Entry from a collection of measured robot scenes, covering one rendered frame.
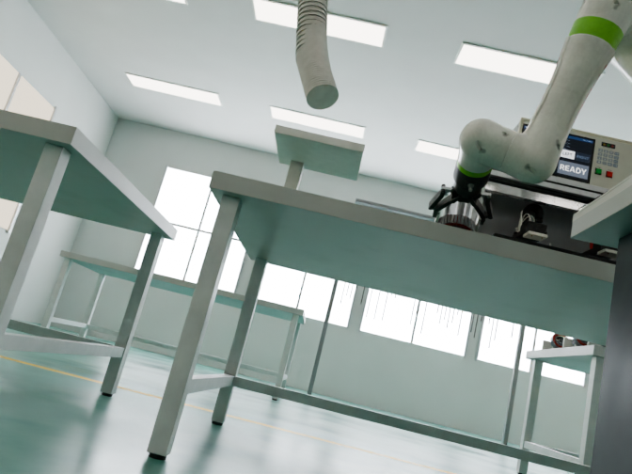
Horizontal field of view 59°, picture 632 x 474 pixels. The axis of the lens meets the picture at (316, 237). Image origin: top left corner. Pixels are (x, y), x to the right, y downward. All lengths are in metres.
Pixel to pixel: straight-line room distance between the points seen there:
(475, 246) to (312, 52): 1.67
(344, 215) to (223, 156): 7.37
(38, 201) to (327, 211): 0.75
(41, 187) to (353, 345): 6.83
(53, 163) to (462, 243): 1.09
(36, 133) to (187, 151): 7.37
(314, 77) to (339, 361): 5.80
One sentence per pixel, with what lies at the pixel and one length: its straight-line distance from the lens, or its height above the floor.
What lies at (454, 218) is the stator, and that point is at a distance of 1.66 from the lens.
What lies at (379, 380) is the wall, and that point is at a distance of 8.14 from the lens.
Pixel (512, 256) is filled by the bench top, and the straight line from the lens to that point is 1.55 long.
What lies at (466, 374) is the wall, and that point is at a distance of 8.37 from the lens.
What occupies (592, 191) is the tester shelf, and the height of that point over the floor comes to 1.09.
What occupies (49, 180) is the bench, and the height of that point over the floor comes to 0.60.
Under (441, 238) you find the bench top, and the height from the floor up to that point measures 0.71.
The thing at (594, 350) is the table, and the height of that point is 0.72.
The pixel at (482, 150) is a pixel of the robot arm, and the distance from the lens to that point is 1.41.
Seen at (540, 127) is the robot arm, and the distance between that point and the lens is 1.43.
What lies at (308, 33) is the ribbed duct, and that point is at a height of 1.91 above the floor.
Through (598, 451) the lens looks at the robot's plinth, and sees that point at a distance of 1.22.
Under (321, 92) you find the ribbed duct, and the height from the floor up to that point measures 1.57.
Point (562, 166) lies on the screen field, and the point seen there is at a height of 1.17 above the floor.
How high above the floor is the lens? 0.30
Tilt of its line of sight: 13 degrees up
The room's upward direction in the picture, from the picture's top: 14 degrees clockwise
